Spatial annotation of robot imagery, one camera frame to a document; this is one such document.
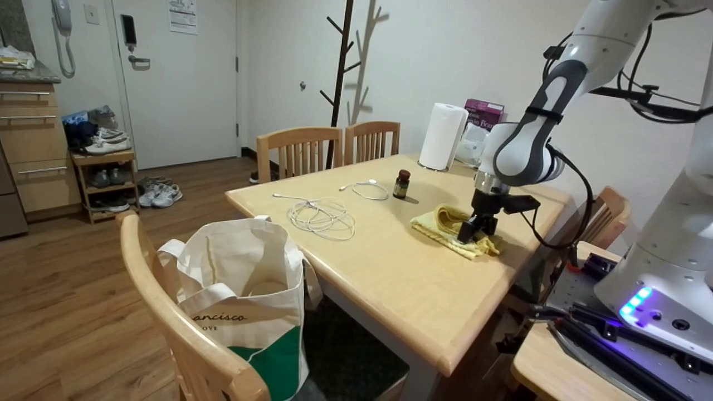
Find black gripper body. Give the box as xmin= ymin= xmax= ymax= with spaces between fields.
xmin=468 ymin=184 xmax=515 ymax=223

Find yellow towel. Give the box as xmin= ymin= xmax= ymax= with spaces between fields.
xmin=408 ymin=205 xmax=503 ymax=263

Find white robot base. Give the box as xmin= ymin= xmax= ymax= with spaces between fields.
xmin=592 ymin=42 xmax=713 ymax=366

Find white paper towel roll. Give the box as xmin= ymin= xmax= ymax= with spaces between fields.
xmin=416 ymin=100 xmax=469 ymax=174

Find small brown bottle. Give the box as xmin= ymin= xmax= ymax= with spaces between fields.
xmin=390 ymin=166 xmax=411 ymax=200

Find purple box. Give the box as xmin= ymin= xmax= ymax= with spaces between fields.
xmin=464 ymin=99 xmax=508 ymax=132

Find black orange clamp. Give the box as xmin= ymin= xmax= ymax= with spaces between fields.
xmin=568 ymin=248 xmax=618 ymax=283
xmin=497 ymin=302 xmax=577 ymax=357

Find light wooden chair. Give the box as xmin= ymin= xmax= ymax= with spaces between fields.
xmin=113 ymin=209 xmax=274 ymax=401
xmin=253 ymin=124 xmax=344 ymax=184
xmin=343 ymin=117 xmax=402 ymax=166

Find grey robot mounting plate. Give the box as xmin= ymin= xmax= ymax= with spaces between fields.
xmin=543 ymin=270 xmax=713 ymax=401

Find wooden robot side table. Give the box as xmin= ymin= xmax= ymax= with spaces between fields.
xmin=509 ymin=240 xmax=713 ymax=401

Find wooden coat rack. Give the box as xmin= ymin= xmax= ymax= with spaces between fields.
xmin=318 ymin=0 xmax=391 ymax=169

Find white tote bag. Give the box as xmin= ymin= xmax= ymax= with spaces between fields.
xmin=155 ymin=217 xmax=323 ymax=401

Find white grey sneakers pair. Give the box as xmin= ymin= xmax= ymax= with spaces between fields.
xmin=136 ymin=176 xmax=185 ymax=212

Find white door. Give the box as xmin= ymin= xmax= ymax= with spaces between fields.
xmin=109 ymin=0 xmax=241 ymax=171

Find white paper notice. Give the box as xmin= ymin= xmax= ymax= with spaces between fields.
xmin=167 ymin=0 xmax=201 ymax=35

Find wooden shoe rack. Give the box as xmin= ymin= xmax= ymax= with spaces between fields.
xmin=70 ymin=148 xmax=139 ymax=226

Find black door lock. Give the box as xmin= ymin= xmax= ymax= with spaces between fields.
xmin=119 ymin=12 xmax=153 ymax=74

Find dark shoes pair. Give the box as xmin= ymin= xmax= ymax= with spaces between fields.
xmin=61 ymin=106 xmax=102 ymax=151

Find wooden drawer cabinet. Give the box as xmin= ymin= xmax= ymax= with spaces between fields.
xmin=0 ymin=68 xmax=85 ymax=221

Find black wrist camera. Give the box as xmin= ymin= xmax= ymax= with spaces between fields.
xmin=497 ymin=194 xmax=543 ymax=214

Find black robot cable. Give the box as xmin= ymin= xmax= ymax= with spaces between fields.
xmin=489 ymin=102 xmax=596 ymax=251

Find white charging cable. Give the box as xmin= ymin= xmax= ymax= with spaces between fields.
xmin=337 ymin=179 xmax=393 ymax=203

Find tangled white earphone cable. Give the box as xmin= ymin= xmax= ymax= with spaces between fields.
xmin=269 ymin=190 xmax=358 ymax=243

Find white wall phone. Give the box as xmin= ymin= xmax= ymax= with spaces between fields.
xmin=49 ymin=0 xmax=78 ymax=80

